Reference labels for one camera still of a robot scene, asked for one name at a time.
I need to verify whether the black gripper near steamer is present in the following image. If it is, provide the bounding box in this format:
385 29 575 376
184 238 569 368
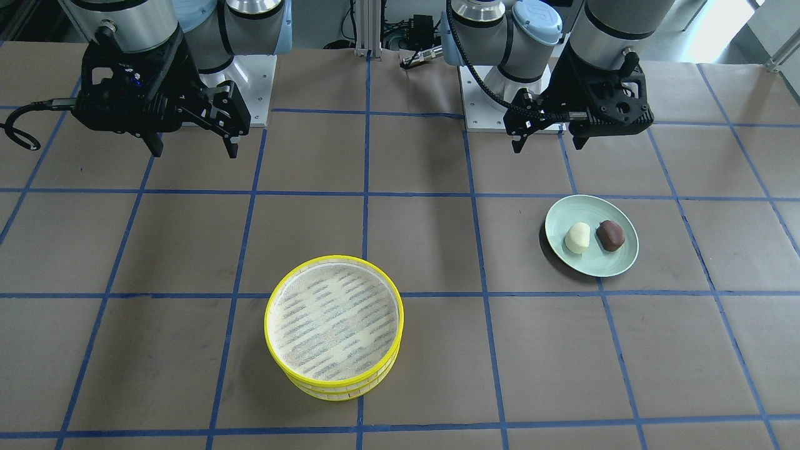
72 24 251 159

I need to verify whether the black gripper near plate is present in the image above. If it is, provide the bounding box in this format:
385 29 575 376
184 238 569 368
504 45 654 154

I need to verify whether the white bun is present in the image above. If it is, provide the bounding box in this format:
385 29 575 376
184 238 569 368
564 222 591 254

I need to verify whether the brown bun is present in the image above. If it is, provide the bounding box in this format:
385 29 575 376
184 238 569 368
596 219 626 253

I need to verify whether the yellow steamer layer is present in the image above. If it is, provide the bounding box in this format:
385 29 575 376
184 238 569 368
286 350 399 402
264 254 404 387

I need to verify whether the robot arm near plate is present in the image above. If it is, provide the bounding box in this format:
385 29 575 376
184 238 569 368
442 1 673 153

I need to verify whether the robot arm near steamer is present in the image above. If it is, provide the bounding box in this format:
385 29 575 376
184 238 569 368
62 1 293 159

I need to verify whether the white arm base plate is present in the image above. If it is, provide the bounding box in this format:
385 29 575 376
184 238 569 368
459 57 566 134
199 55 278 128

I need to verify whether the black cable steamer arm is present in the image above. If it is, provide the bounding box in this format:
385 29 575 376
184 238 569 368
0 99 82 151

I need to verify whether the aluminium profile post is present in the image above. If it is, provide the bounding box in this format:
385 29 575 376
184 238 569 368
354 0 383 60

